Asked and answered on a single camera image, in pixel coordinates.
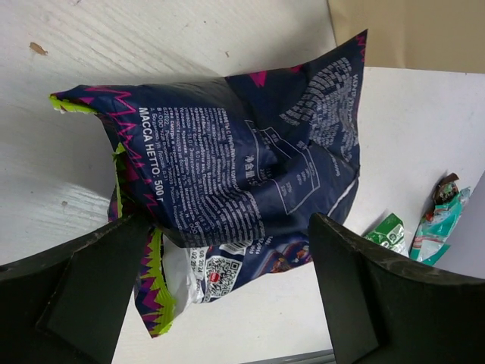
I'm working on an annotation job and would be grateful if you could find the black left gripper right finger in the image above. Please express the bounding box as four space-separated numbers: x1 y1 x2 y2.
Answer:
308 214 484 363

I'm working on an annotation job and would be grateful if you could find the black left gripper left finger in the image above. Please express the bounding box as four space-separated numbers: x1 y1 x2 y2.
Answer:
1 215 149 363

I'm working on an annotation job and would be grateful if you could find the green candy bag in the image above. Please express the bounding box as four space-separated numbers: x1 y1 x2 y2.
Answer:
364 213 408 257

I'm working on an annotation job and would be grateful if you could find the teal candy bag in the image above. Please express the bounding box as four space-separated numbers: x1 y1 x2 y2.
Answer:
409 173 471 266

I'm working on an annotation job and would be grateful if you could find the dark blue candy bag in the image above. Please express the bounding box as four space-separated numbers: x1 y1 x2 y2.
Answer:
49 31 368 337

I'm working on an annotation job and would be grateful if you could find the brown paper bag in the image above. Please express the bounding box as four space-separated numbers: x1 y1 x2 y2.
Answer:
328 0 484 74

